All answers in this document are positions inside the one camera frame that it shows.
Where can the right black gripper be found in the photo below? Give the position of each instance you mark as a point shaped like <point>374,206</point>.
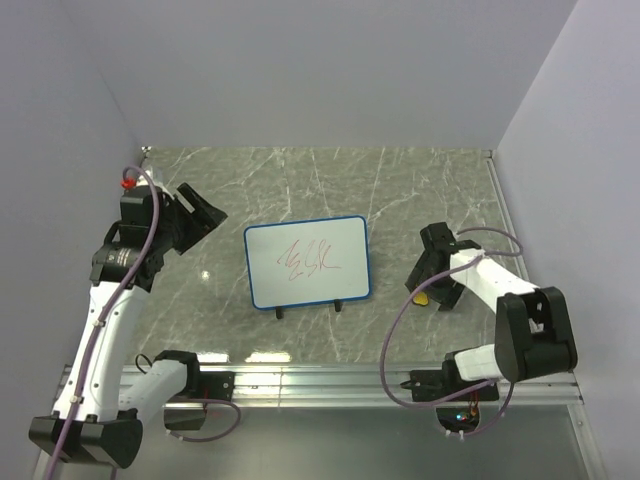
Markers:
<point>448,297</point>

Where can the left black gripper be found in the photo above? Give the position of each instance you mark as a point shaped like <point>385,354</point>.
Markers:
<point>208,217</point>

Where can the yellow black eraser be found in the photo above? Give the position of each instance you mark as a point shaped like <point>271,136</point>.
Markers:
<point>421,299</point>

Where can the blue framed whiteboard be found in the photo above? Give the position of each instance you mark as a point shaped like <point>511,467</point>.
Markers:
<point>310,262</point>

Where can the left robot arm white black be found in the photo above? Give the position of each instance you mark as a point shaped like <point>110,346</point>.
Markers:
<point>95,421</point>

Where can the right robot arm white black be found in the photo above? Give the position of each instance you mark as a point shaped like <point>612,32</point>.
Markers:
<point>533,335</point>

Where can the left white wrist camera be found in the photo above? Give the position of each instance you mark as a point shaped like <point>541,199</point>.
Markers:
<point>134,177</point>

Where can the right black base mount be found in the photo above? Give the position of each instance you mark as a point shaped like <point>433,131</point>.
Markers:
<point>430,385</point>

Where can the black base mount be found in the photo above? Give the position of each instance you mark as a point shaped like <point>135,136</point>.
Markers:
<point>217,385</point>
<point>430,385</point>

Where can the aluminium right side rail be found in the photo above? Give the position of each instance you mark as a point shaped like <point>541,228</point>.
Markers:
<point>488,156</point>

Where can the aluminium rail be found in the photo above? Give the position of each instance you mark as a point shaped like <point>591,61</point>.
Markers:
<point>488,156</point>
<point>357,385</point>

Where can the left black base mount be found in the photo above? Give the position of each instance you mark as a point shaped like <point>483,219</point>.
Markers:
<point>217,385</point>

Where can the aluminium front rail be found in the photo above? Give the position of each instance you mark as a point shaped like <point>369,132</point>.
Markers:
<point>357,385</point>

